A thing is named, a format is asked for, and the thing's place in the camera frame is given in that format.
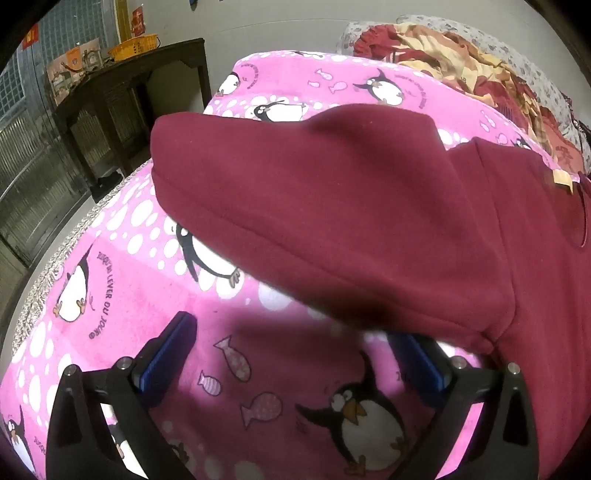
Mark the yellow plastic basket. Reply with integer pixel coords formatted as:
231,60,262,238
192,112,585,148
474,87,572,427
107,34,161,62

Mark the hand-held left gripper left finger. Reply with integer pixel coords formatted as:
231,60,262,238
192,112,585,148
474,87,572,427
45,311,199,480

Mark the pink penguin printed blanket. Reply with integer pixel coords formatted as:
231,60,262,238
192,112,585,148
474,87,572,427
0,48,573,480

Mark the maroon sweatshirt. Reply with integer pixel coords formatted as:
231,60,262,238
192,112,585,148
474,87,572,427
150,104,591,480

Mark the yellow door frame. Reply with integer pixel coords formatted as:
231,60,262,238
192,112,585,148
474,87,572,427
115,0,131,43

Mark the metal mesh gate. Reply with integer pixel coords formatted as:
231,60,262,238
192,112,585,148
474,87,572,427
0,0,125,266

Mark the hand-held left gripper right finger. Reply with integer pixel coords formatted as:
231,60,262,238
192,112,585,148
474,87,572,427
388,332,541,480

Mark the dark wooden table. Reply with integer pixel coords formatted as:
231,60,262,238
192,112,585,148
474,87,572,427
51,38,213,204

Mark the red and yellow floral quilt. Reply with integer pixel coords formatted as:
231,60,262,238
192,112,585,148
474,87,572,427
353,21,583,171

